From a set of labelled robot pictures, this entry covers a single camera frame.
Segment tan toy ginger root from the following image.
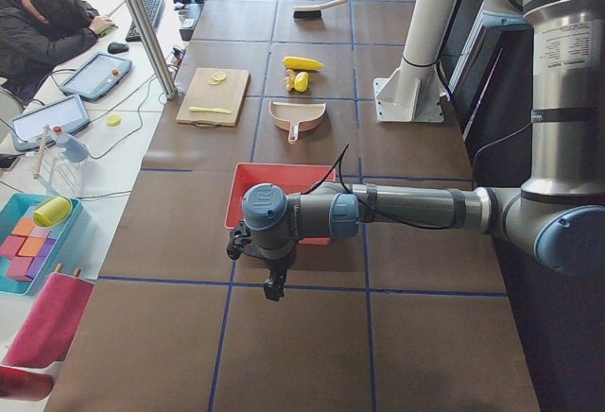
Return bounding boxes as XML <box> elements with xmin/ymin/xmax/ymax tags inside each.
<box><xmin>284</xmin><ymin>69</ymin><xmax>297</xmax><ymax>92</ymax></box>

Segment black keyboard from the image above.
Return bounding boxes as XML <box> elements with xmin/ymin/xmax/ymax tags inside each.
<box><xmin>124</xmin><ymin>0</ymin><xmax>166</xmax><ymax>43</ymax></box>

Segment upper blue teach pendant tablet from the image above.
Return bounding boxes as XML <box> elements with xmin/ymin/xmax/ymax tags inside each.
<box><xmin>59</xmin><ymin>53</ymin><xmax>132</xmax><ymax>102</ymax></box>

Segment magenta cloth roll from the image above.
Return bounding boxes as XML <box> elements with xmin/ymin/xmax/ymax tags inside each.
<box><xmin>2</xmin><ymin>272</ymin><xmax>94</xmax><ymax>369</ymax></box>

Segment yellow toy corn cob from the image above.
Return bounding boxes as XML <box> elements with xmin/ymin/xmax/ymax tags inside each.
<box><xmin>282</xmin><ymin>56</ymin><xmax>324</xmax><ymax>71</ymax></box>

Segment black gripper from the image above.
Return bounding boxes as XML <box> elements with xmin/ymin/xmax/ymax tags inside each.
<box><xmin>226</xmin><ymin>221</ymin><xmax>296</xmax><ymax>301</ymax></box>

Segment yellow-green plastic cup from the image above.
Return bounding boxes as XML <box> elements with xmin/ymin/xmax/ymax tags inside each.
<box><xmin>32</xmin><ymin>196</ymin><xmax>73</xmax><ymax>228</ymax></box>

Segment blue teach pendant tablet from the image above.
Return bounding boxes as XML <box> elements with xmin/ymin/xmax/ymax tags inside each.
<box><xmin>9</xmin><ymin>94</ymin><xmax>90</xmax><ymax>152</ymax></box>
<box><xmin>59</xmin><ymin>53</ymin><xmax>132</xmax><ymax>102</ymax></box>

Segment red object at edge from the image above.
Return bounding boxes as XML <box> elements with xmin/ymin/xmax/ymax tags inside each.
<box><xmin>1</xmin><ymin>366</ymin><xmax>54</xmax><ymax>401</ymax></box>

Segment black computer mouse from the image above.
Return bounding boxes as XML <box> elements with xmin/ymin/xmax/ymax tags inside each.
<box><xmin>107</xmin><ymin>42</ymin><xmax>130</xmax><ymax>54</ymax></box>

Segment aluminium frame post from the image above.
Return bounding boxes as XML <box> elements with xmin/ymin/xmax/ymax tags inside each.
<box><xmin>124</xmin><ymin>0</ymin><xmax>178</xmax><ymax>100</ymax></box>

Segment lower blue teach pendant tablet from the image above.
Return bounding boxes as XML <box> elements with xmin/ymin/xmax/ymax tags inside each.
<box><xmin>9</xmin><ymin>94</ymin><xmax>90</xmax><ymax>152</ymax></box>

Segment blue spray bottle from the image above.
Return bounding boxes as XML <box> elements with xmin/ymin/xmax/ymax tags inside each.
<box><xmin>53</xmin><ymin>126</ymin><xmax>89</xmax><ymax>163</ymax></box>

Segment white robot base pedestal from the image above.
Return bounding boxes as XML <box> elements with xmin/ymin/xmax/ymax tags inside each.
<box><xmin>373</xmin><ymin>0</ymin><xmax>458</xmax><ymax>123</ymax></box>

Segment yellow round lid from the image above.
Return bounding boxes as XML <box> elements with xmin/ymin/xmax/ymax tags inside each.
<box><xmin>106</xmin><ymin>114</ymin><xmax>121</xmax><ymax>127</ymax></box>

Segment white hand brush black bristles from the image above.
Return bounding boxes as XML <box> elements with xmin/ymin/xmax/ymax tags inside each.
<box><xmin>293</xmin><ymin>0</ymin><xmax>348</xmax><ymax>21</ymax></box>

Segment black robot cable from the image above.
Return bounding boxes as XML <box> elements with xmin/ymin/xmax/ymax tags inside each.
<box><xmin>302</xmin><ymin>142</ymin><xmax>469</xmax><ymax>230</ymax></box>

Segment yellow-green plastic knife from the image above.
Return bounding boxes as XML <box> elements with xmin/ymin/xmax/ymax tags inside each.
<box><xmin>188</xmin><ymin>106</ymin><xmax>232</xmax><ymax>114</ymax></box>

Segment person in black jacket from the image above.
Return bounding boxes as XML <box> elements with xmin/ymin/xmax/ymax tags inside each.
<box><xmin>1</xmin><ymin>0</ymin><xmax>114</xmax><ymax>103</ymax></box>

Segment teal tray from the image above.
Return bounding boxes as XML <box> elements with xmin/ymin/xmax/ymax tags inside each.
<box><xmin>1</xmin><ymin>193</ymin><xmax>92</xmax><ymax>296</ymax></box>

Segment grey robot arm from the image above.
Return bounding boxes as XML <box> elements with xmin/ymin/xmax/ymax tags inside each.
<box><xmin>226</xmin><ymin>0</ymin><xmax>604</xmax><ymax>300</ymax></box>

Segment beige plastic dustpan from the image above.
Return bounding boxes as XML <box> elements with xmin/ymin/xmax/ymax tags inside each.
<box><xmin>268</xmin><ymin>101</ymin><xmax>327</xmax><ymax>145</ymax></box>

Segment bamboo cutting board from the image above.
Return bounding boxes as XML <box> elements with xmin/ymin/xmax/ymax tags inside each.
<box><xmin>176</xmin><ymin>68</ymin><xmax>250</xmax><ymax>127</ymax></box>

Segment yellow toy potato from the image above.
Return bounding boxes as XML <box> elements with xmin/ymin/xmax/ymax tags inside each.
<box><xmin>293</xmin><ymin>71</ymin><xmax>309</xmax><ymax>93</ymax></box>

